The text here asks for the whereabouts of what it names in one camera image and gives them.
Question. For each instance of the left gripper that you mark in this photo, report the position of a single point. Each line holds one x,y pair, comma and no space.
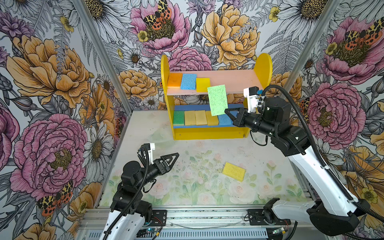
166,168

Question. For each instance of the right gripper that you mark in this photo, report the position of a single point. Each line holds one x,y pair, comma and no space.
237,120

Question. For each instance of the blue sponge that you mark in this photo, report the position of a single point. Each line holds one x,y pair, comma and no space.
225,120
188,82

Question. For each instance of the golden yellow sponge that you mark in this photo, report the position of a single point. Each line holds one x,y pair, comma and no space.
212,120

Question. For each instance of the light green sponge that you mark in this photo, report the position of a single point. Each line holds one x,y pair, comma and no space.
217,100

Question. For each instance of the light yellow sponge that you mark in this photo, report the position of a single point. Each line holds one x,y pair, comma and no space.
201,118

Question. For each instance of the dark green scrub sponge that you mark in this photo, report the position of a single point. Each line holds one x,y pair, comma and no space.
179,118

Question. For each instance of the pale yellow sponge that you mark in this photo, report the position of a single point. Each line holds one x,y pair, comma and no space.
190,118

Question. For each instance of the bright yellow square sponge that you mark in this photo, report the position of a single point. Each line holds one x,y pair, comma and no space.
202,85

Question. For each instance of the lime yellow sponge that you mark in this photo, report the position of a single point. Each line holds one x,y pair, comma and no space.
234,172

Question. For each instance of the orange sponge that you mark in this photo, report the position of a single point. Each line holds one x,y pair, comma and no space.
175,80

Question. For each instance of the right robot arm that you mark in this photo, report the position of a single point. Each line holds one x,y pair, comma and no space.
337,211

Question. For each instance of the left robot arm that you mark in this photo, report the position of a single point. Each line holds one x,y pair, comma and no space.
129,213

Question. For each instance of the yellow shelf unit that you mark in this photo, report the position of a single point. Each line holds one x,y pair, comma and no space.
235,82

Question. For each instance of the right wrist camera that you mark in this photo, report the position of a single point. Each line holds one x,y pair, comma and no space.
268,105

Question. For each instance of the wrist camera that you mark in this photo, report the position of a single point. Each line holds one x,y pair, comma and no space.
133,174
268,105

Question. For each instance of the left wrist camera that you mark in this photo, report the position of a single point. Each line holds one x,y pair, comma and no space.
133,174

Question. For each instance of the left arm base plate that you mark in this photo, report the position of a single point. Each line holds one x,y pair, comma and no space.
156,218

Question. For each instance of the aluminium front rail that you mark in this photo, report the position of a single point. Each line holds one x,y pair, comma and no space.
228,223

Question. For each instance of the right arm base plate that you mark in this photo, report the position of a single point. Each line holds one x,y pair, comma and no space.
261,217

